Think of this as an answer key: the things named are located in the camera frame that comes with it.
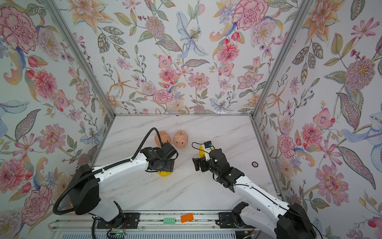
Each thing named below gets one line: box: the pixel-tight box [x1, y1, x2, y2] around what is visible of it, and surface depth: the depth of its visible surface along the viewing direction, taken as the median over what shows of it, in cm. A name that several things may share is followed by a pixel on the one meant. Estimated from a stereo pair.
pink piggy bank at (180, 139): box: [173, 129, 189, 148], surface depth 97 cm
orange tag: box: [180, 213, 194, 224], surface depth 77 cm
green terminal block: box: [163, 217, 177, 225], surface depth 75 cm
